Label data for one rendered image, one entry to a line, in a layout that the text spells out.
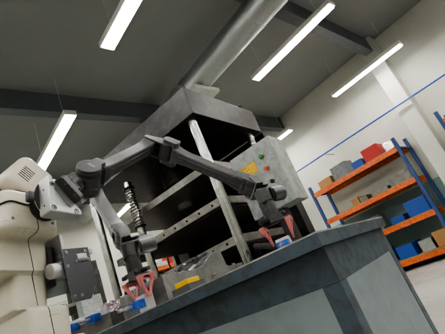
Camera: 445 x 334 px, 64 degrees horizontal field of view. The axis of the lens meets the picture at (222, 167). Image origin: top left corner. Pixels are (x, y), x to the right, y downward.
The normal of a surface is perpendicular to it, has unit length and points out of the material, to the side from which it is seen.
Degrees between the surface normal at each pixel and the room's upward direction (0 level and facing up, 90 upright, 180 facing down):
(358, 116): 90
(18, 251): 90
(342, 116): 90
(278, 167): 90
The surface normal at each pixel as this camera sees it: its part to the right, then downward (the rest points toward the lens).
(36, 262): 0.80, -0.48
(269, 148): -0.59, -0.06
